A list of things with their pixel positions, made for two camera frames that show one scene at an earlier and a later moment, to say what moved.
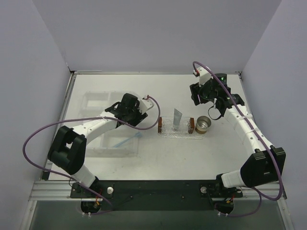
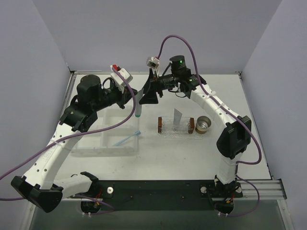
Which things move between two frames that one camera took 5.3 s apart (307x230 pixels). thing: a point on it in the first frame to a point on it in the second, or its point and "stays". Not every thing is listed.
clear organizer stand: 166,129 stays
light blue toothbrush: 138,134 stays
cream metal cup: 202,123 stays
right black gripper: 194,93 to 154,82
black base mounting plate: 155,195 stays
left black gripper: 135,118 to 122,96
